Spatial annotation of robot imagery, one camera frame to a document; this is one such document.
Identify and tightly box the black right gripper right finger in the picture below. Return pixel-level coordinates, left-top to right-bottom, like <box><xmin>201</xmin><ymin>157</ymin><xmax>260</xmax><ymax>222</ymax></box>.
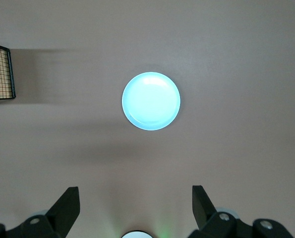
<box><xmin>188</xmin><ymin>185</ymin><xmax>252</xmax><ymax>238</ymax></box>

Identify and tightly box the light blue round plate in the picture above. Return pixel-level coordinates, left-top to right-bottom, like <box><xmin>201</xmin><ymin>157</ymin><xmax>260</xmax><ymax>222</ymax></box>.
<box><xmin>121</xmin><ymin>71</ymin><xmax>181</xmax><ymax>131</ymax></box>

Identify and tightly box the black wire mesh basket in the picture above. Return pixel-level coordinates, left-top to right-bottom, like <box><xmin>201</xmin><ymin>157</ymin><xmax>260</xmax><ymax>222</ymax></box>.
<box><xmin>0</xmin><ymin>42</ymin><xmax>16</xmax><ymax>100</ymax></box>

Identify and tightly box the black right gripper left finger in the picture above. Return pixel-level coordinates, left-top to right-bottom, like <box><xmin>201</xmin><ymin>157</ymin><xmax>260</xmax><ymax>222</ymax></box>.
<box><xmin>5</xmin><ymin>186</ymin><xmax>80</xmax><ymax>238</ymax></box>

